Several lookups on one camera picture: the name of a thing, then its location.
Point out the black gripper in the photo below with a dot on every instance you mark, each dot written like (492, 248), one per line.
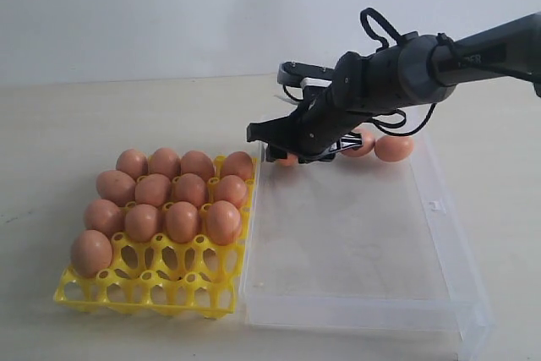
(320, 127)

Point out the brown egg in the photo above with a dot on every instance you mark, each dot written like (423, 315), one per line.
(223, 222)
(393, 148)
(90, 253)
(232, 189)
(104, 216)
(190, 188)
(289, 161)
(115, 186)
(142, 222)
(239, 163)
(154, 189)
(368, 143)
(182, 222)
(198, 163)
(165, 161)

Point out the brown egg tray corner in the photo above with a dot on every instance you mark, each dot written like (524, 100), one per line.
(132, 162)

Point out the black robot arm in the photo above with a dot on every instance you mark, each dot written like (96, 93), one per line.
(407, 70)

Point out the clear plastic box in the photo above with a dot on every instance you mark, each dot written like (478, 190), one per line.
(357, 244)

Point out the yellow plastic egg tray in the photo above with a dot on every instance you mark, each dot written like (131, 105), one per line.
(166, 277)

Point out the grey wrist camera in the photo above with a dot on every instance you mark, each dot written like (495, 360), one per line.
(291, 73)

